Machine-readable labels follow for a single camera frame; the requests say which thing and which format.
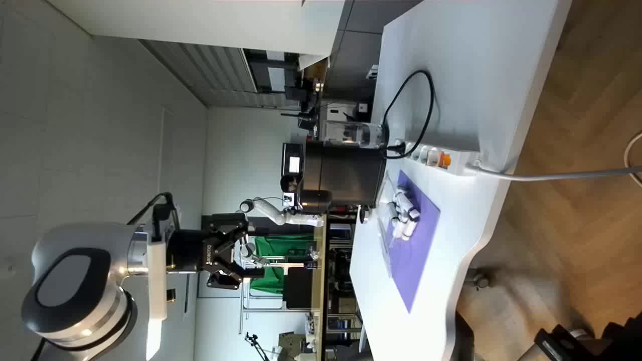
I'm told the clear plastic container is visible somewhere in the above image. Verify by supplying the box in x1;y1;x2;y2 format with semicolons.
377;187;426;245

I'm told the green board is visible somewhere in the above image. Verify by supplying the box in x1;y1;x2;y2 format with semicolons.
249;231;318;295

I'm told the grey power strip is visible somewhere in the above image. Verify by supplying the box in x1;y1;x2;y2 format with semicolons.
412;131;485;171

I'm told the white countertop machine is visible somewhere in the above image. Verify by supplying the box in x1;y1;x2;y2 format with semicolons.
315;99;375;146

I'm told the purple mat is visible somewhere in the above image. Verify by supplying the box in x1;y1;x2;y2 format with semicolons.
379;168;444;315

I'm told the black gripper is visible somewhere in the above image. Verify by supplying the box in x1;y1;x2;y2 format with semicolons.
167;221;251;290

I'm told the white overhead cabinet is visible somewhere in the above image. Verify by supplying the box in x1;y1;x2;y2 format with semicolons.
46;0;347;60

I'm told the white cable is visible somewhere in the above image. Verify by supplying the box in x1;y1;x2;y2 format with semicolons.
463;131;642;185

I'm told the dark storage shelf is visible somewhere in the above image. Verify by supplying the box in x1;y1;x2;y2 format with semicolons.
321;207;368;358

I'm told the black power cable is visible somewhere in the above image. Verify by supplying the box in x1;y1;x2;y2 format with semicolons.
379;67;438;160

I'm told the black display device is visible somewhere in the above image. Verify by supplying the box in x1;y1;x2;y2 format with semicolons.
279;141;308;195

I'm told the dark cylindrical appliance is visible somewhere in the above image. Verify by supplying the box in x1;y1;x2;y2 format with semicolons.
302;139;392;210

